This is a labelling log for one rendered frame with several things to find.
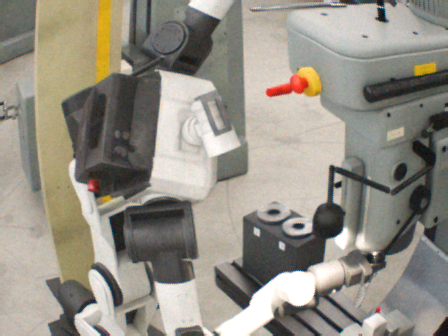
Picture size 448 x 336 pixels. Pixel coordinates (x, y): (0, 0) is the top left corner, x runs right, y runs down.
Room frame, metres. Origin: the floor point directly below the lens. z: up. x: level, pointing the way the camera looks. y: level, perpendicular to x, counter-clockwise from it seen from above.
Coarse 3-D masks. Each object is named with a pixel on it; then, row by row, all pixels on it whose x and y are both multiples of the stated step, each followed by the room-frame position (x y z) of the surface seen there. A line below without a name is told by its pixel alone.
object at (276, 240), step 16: (272, 208) 2.17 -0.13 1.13; (288, 208) 2.16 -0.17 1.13; (256, 224) 2.11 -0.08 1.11; (272, 224) 2.10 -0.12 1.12; (288, 224) 2.08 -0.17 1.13; (304, 224) 2.08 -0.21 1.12; (256, 240) 2.11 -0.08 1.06; (272, 240) 2.06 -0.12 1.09; (288, 240) 2.02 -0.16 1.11; (304, 240) 2.02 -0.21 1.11; (320, 240) 2.04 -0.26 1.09; (256, 256) 2.11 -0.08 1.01; (272, 256) 2.06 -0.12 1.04; (288, 256) 2.01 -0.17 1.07; (304, 256) 2.00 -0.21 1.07; (320, 256) 2.05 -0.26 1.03; (256, 272) 2.11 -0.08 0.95; (272, 272) 2.05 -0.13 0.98; (288, 272) 2.01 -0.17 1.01; (304, 272) 2.01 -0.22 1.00
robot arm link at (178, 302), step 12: (156, 288) 1.54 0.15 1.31; (168, 288) 1.52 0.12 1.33; (180, 288) 1.52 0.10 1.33; (192, 288) 1.54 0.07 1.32; (168, 300) 1.51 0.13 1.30; (180, 300) 1.51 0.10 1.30; (192, 300) 1.52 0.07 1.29; (168, 312) 1.50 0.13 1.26; (180, 312) 1.50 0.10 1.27; (192, 312) 1.51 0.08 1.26; (168, 324) 1.50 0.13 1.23; (180, 324) 1.49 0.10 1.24; (192, 324) 1.49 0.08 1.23
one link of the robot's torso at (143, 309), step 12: (96, 276) 1.91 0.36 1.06; (96, 288) 1.91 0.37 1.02; (108, 288) 1.88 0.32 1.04; (96, 300) 1.92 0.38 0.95; (108, 300) 1.88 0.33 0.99; (144, 300) 1.97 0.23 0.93; (156, 300) 1.99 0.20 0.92; (108, 312) 1.88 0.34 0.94; (120, 312) 1.90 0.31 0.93; (132, 312) 1.99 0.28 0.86; (144, 312) 1.97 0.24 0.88; (108, 324) 1.98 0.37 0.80; (120, 324) 1.90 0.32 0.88; (132, 324) 2.03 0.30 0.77; (144, 324) 1.98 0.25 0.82
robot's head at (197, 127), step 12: (216, 108) 1.67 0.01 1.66; (192, 120) 1.71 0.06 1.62; (204, 120) 1.66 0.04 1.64; (216, 120) 1.65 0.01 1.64; (192, 132) 1.69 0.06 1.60; (204, 132) 1.66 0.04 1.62; (228, 132) 1.64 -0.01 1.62; (204, 144) 1.65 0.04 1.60; (216, 144) 1.63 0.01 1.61; (228, 144) 1.63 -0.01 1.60
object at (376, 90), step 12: (444, 72) 1.61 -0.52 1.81; (384, 84) 1.50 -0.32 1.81; (396, 84) 1.52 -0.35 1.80; (408, 84) 1.53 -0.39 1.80; (420, 84) 1.55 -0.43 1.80; (432, 84) 1.57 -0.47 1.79; (444, 84) 1.60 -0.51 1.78; (372, 96) 1.47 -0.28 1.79; (384, 96) 1.49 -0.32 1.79; (396, 96) 1.51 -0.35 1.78
